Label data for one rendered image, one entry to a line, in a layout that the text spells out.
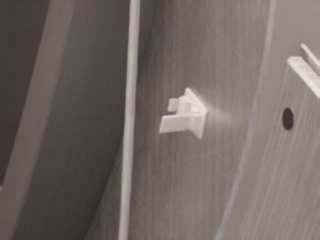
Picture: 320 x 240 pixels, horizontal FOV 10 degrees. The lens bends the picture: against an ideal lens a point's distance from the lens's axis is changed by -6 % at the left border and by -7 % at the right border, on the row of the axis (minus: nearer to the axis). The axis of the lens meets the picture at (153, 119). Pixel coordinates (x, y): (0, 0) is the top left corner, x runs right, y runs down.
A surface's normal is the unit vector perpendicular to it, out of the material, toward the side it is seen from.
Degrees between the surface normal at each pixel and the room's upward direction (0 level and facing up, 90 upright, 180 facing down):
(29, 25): 66
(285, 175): 90
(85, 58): 115
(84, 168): 125
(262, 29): 90
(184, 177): 90
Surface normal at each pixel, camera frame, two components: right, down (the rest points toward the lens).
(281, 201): -0.88, 0.04
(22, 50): 0.43, -0.36
